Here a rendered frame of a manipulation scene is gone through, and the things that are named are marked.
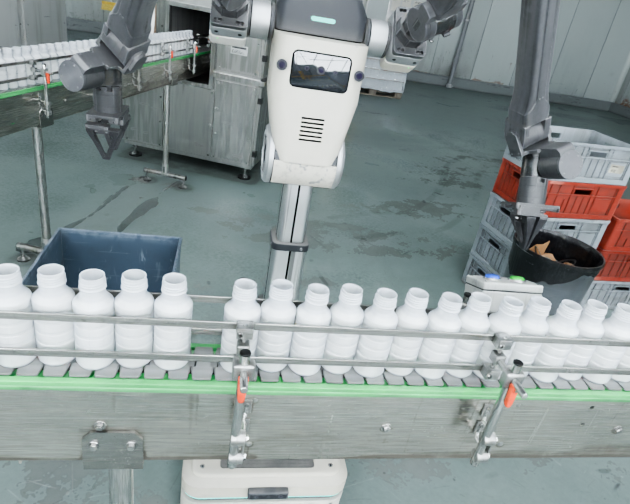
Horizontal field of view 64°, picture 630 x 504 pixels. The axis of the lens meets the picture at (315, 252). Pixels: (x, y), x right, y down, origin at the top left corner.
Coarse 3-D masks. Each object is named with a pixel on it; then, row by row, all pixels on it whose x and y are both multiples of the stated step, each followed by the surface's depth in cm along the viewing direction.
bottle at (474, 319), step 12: (480, 300) 91; (468, 312) 90; (480, 312) 89; (468, 324) 89; (480, 324) 89; (456, 348) 92; (468, 348) 91; (480, 348) 93; (456, 360) 93; (468, 360) 92; (456, 372) 94; (468, 372) 94
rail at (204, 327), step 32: (32, 288) 80; (64, 320) 75; (96, 320) 76; (128, 320) 77; (160, 320) 78; (192, 320) 79; (0, 352) 76; (32, 352) 77; (64, 352) 78; (96, 352) 79; (128, 352) 80
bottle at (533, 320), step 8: (536, 296) 93; (528, 304) 92; (536, 304) 91; (544, 304) 93; (528, 312) 92; (536, 312) 91; (544, 312) 91; (520, 320) 93; (528, 320) 92; (536, 320) 92; (544, 320) 92; (528, 328) 92; (536, 328) 91; (544, 328) 92; (544, 336) 93; (520, 344) 93; (528, 344) 93; (536, 344) 93; (512, 352) 95; (520, 352) 94; (528, 352) 94; (536, 352) 95; (512, 360) 95; (528, 360) 94
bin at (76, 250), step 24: (72, 240) 133; (96, 240) 134; (120, 240) 135; (144, 240) 136; (168, 240) 137; (72, 264) 136; (96, 264) 137; (120, 264) 138; (144, 264) 139; (168, 264) 140; (120, 288) 141
